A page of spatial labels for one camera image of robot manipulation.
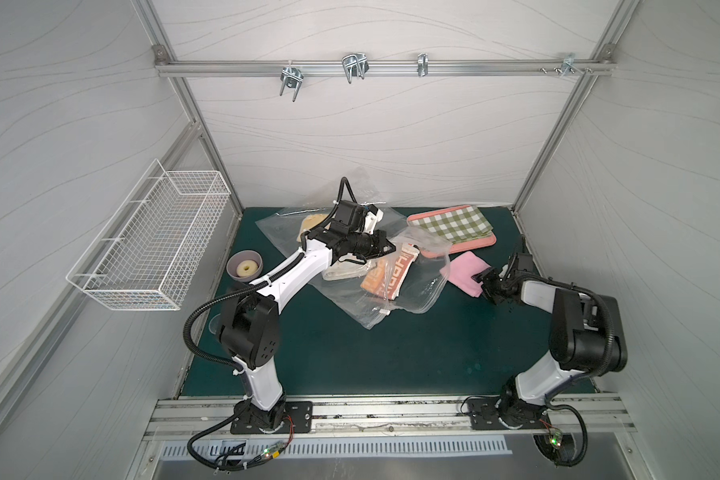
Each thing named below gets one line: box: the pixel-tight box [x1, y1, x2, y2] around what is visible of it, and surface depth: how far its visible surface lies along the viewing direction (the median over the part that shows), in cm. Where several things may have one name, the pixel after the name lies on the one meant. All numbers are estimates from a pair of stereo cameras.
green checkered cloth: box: [409, 205, 493, 245], surface depth 117 cm
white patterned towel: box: [322, 260, 373, 281], surface depth 100 cm
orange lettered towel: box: [360, 244, 420, 300], surface depth 100 cm
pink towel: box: [440, 251, 492, 298], surface depth 102 cm
